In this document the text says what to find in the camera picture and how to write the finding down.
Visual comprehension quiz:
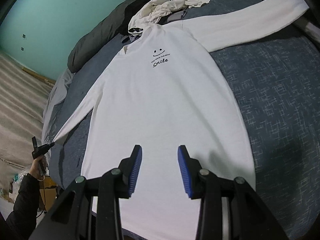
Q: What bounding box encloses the white smile sweatshirt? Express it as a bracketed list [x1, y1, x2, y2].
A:
[54, 0, 308, 239]

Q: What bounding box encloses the left forearm black sleeve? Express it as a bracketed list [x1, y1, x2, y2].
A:
[6, 173, 40, 235]

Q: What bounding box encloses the dark blue patterned bedspread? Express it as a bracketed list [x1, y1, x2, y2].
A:
[49, 0, 319, 239]

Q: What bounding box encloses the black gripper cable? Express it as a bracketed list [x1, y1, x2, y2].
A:
[36, 175, 48, 218]

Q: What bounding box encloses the dark grey long pillow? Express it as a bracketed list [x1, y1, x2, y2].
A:
[67, 0, 136, 74]

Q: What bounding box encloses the person's left hand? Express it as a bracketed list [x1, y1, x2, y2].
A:
[28, 155, 48, 180]

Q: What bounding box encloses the crumpled cream white garment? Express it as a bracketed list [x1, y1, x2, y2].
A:
[128, 0, 210, 36]

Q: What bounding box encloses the grey bed sheet edge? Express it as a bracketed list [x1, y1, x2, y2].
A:
[41, 68, 74, 144]

